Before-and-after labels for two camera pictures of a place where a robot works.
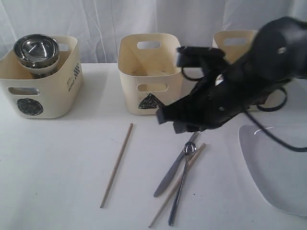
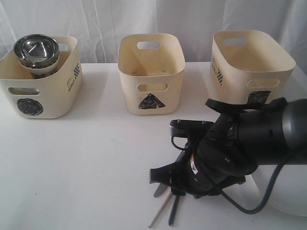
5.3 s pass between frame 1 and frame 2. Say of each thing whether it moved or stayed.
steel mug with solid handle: stayed
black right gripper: moved
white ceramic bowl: stayed
